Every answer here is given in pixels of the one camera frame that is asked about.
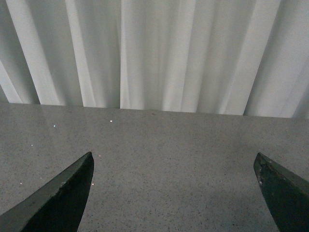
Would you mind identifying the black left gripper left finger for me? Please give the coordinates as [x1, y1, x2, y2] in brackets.
[0, 152, 94, 232]

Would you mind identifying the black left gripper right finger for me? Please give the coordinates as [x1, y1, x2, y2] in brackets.
[253, 153, 309, 232]

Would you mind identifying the white curtain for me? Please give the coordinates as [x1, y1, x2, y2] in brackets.
[0, 0, 309, 118]

